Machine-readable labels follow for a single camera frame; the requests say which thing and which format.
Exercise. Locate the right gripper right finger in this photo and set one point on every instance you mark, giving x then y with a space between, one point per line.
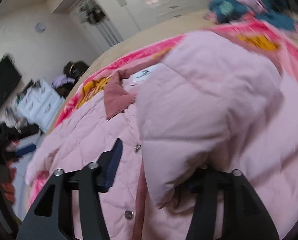
244 217

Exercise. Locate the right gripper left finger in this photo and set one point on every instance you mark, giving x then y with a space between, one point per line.
51 214

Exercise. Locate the pink quilted jacket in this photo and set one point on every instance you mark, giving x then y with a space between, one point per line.
209 99

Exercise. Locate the purple clothes pile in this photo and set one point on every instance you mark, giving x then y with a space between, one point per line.
61 80

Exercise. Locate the white drawer cabinet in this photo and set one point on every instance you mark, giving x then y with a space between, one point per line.
40 105

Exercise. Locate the black flat television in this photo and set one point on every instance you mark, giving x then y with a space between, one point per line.
9 78

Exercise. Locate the black bag on floor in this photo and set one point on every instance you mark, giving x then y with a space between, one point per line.
75 70

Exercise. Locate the beige bed cover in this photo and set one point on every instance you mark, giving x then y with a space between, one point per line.
135 50

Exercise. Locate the hanging bags on door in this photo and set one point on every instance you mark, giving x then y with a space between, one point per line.
90 12

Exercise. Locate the white wardrobe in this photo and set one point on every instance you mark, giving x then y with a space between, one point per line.
132 16

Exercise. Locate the pink cartoon bear blanket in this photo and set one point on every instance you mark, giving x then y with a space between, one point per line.
257 33

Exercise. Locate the blue flamingo print quilt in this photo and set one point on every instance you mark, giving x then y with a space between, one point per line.
282 14

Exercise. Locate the round wall clock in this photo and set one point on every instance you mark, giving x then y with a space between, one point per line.
40 27

